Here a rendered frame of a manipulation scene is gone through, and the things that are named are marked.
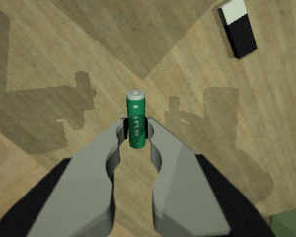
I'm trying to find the green aa battery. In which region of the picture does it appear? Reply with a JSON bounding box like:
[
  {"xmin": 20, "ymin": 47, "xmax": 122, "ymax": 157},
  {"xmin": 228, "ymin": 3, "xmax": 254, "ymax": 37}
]
[{"xmin": 126, "ymin": 90, "xmax": 146, "ymax": 149}]

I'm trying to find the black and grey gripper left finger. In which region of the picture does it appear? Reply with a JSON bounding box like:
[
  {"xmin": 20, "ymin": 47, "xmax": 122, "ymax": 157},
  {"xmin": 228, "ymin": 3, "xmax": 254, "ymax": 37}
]
[{"xmin": 0, "ymin": 117, "xmax": 128, "ymax": 237}]

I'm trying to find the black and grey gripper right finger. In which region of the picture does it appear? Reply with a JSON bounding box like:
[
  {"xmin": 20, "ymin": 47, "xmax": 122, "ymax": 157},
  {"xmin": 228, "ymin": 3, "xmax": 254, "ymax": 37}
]
[{"xmin": 145, "ymin": 117, "xmax": 276, "ymax": 237}]

